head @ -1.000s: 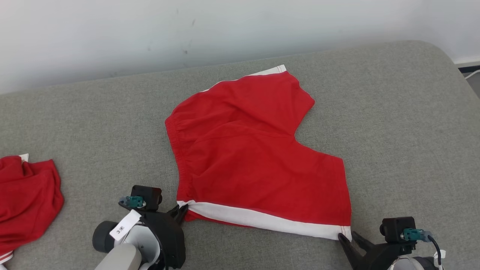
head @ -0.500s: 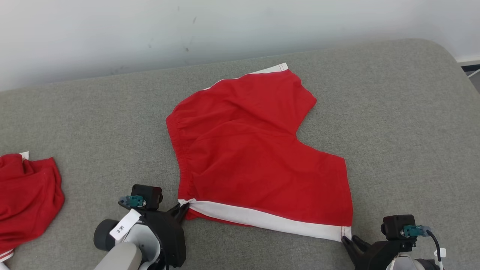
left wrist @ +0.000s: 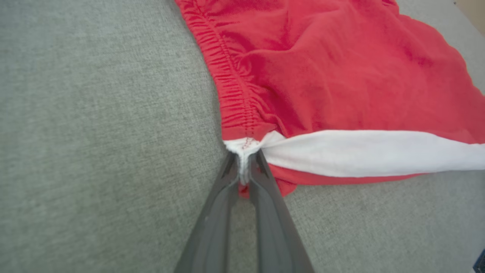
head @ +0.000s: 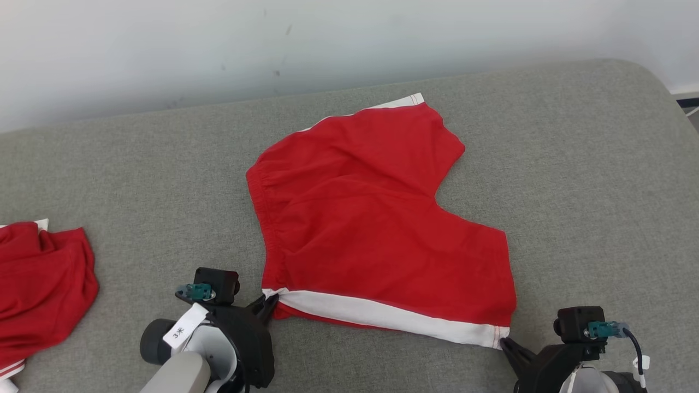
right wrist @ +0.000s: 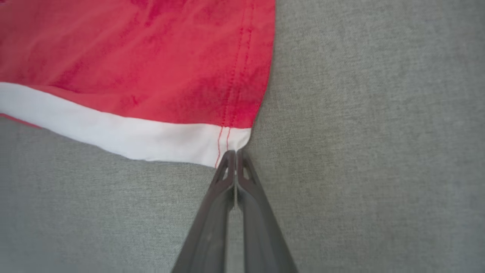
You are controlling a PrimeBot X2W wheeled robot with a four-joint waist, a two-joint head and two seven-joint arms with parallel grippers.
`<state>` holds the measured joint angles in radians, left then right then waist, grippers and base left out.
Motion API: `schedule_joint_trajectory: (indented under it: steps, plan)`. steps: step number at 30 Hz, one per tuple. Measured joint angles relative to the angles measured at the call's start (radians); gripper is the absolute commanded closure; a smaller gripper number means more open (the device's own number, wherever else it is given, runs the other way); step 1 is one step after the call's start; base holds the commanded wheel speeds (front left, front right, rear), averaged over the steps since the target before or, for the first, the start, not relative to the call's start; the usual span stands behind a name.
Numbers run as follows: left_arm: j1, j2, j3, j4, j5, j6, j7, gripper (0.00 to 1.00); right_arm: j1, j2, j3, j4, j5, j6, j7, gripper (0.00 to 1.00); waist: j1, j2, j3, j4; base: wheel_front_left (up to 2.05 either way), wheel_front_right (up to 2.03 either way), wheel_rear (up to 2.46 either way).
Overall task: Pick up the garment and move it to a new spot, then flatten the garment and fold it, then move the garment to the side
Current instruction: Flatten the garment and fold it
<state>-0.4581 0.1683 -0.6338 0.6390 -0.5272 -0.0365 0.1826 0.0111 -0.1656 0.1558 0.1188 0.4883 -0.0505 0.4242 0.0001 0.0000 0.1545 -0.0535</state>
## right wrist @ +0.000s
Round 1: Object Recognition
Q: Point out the grey fabric sofa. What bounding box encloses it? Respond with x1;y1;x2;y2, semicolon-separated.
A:
0;0;485;273

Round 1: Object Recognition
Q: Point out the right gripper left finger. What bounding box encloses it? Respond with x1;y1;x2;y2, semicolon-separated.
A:
172;151;236;273

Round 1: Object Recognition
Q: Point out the red shorts white hem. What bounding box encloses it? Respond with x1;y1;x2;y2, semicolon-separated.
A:
0;0;276;168

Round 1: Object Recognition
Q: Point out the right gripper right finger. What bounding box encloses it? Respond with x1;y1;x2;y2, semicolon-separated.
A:
236;150;298;273

